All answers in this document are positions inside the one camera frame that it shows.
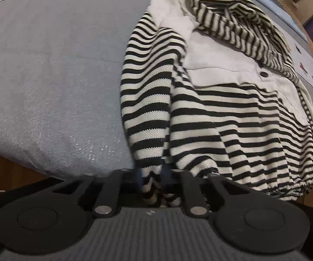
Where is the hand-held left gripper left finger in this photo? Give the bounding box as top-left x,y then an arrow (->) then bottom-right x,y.
50,169 -> 144,218

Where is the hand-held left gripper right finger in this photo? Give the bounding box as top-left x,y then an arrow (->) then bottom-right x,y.
161,168 -> 255,218

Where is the black white striped hooded jacket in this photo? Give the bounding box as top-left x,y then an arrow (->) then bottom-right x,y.
120,0 -> 313,207

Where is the grey bed sheet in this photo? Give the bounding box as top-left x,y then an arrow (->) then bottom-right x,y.
0,0 -> 158,181

